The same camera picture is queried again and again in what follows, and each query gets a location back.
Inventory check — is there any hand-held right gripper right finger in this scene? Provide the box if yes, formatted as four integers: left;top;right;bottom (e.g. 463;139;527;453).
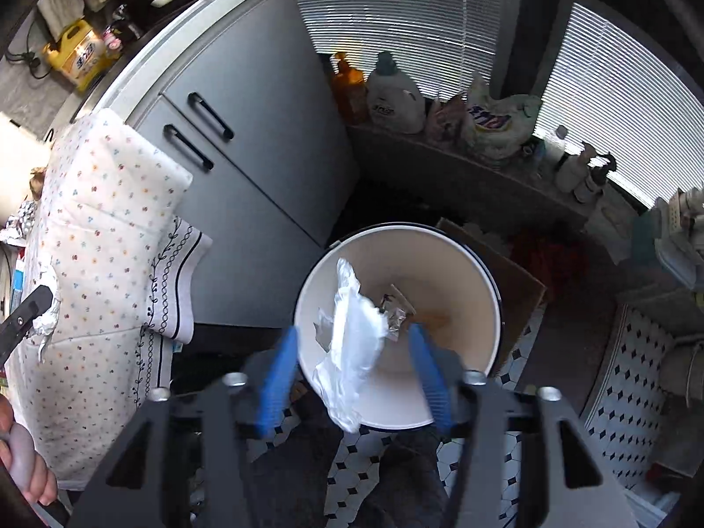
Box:
407;323;642;528

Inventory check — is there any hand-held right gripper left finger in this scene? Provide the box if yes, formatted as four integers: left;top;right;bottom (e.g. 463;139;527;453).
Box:
74;324;301;528

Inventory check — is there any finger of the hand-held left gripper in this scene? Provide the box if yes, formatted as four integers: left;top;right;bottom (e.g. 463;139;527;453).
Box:
0;283;60;364

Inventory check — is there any white tissue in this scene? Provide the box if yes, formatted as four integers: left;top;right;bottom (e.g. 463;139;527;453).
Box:
34;264;62;364

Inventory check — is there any white plastic wrapper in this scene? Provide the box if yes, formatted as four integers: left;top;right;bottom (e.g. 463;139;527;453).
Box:
311;257;389;434

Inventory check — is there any white plastic bucket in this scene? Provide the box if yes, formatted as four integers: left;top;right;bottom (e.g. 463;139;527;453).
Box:
293;223;504;433

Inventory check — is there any person's left hand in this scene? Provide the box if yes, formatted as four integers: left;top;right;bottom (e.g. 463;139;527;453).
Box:
0;396;59;507

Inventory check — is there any crumpled foil wrapper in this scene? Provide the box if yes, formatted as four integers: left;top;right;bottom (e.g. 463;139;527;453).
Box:
378;284;420;337

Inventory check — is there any floral dotted white cloth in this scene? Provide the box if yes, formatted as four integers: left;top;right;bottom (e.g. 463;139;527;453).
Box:
11;107;194;490

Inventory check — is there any cardboard box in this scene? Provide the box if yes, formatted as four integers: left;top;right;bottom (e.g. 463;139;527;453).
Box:
434;217;548;364

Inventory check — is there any white cloth black vine border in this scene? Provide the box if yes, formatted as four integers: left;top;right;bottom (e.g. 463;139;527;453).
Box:
132;217;214;402

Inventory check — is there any red cloth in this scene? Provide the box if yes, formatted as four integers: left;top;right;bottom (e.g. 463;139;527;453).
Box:
509;231;587;287

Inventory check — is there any pink snack bag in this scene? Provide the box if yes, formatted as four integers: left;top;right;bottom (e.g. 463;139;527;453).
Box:
425;93;468;147

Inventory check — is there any white yellow detergent bag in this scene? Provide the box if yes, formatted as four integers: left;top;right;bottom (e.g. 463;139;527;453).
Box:
461;74;543;161

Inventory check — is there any yellow dish soap bottle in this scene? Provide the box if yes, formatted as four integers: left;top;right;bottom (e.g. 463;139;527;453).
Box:
43;19;108;93

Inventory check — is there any clear plastic bottle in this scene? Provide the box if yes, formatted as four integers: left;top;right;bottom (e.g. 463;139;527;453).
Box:
550;125;570;171

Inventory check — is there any stack of plastic containers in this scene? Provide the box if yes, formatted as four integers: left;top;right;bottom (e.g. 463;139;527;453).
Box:
630;187;704;290

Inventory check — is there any white laundry detergent bottle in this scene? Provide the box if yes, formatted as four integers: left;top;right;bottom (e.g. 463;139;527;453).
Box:
366;51;427;134

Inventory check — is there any grey kitchen cabinet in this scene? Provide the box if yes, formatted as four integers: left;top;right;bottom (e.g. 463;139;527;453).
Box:
70;0;361;331

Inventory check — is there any small pink capped bottle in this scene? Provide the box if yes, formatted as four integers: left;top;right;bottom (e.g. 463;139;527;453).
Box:
102;25;125;59

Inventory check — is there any orange bottle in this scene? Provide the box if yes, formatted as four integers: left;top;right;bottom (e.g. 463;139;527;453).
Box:
330;52;368;125

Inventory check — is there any white window blind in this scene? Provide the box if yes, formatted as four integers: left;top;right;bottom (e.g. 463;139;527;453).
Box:
533;3;704;204
280;0;523;105

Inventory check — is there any black cabinet handle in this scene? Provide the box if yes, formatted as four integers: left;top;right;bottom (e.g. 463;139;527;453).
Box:
164;124;214;172
188;92;235;141

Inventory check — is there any black power cable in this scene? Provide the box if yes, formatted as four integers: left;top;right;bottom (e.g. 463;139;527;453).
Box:
5;27;53;81

